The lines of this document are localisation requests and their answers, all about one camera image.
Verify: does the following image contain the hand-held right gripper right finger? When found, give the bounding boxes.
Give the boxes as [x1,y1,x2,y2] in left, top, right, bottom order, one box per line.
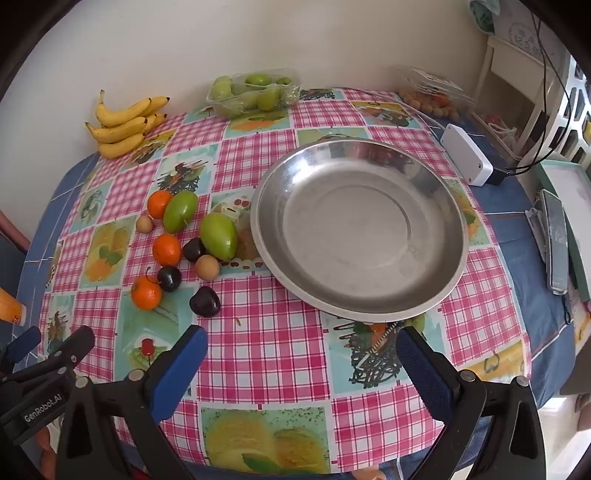
[396,326,546,480]

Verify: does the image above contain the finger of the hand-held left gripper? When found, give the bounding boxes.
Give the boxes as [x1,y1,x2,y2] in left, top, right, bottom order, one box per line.
[0,326,42,370]
[44,325,96,376]

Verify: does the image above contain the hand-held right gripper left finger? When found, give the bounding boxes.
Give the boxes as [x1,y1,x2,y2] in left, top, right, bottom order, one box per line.
[56,324,209,480]

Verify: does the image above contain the large dark red cherry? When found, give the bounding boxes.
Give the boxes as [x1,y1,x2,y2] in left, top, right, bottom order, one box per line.
[189,286,221,318]

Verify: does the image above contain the small orange tangerine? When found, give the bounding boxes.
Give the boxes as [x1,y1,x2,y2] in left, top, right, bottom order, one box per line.
[148,190,174,220]
[153,234,182,267]
[131,275,163,308]

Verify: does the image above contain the dark cherry with stem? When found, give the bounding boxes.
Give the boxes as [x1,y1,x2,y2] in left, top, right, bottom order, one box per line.
[144,266,182,292]

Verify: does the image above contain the large tan longan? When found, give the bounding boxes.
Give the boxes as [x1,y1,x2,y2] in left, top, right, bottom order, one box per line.
[194,255,219,280]

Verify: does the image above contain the large green jujube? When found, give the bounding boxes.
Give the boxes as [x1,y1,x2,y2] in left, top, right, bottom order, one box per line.
[200,212,239,260]

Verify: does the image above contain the small green jujube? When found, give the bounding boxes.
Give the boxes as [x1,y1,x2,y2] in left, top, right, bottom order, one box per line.
[163,190,199,233]

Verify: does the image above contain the round metal plate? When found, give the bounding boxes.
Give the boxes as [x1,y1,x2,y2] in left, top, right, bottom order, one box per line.
[249,140,470,322]

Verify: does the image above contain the orange drink cup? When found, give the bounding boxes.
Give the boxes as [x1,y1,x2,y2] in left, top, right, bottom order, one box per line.
[0,288,24,324]

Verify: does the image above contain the pink checkered tablecloth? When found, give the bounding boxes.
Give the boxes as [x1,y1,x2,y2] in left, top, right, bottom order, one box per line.
[37,88,532,476]

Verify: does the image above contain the pink chair edge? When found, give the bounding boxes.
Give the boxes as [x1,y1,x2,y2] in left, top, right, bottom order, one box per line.
[0,210,31,254]

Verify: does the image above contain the grey flat device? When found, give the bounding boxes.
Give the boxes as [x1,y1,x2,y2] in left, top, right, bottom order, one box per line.
[540,188,570,295]

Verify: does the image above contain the yellow banana bunch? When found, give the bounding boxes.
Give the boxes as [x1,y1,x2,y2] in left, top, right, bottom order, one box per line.
[85,90,171,160]

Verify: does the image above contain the white power box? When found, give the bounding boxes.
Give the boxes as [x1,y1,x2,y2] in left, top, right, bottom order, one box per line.
[440,124,494,187]

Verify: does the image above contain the white plastic bag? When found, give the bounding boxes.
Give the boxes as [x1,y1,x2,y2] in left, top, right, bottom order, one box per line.
[475,111,520,148]

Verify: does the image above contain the pile of tan longans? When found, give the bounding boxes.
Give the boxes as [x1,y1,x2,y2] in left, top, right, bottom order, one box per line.
[399,89,458,120]

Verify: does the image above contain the group of wrapped green jujubes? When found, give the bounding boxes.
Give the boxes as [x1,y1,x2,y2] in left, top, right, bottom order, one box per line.
[211,73,294,116]

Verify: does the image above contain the clear plastic clamshell container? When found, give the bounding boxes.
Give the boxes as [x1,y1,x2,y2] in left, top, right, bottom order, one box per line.
[392,65,476,116]

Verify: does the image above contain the clear plastic punnet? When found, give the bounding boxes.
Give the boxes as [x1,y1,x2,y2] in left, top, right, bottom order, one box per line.
[206,68,302,118]

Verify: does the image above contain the white lattice basket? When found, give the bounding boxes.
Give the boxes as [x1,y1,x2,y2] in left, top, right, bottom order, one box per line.
[554,55,591,167]

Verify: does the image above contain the white wooden chair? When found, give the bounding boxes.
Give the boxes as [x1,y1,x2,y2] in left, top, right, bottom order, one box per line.
[471,34,568,153]

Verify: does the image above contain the black cable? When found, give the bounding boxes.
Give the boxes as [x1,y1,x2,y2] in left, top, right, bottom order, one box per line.
[512,0,583,176]

